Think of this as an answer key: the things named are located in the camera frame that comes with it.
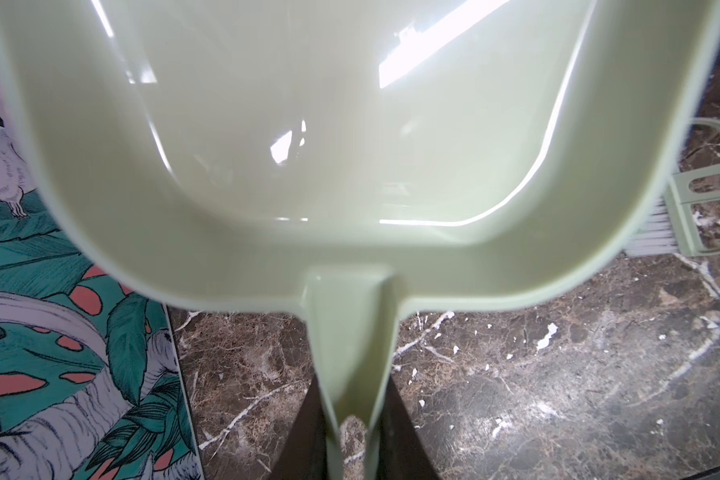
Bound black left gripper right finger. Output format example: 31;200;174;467
377;379;440;480

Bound green hand brush white bristles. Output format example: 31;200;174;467
623;117;720;259

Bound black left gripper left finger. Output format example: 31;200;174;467
268;375;327;480

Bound green plastic dustpan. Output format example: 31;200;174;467
0;1;720;479

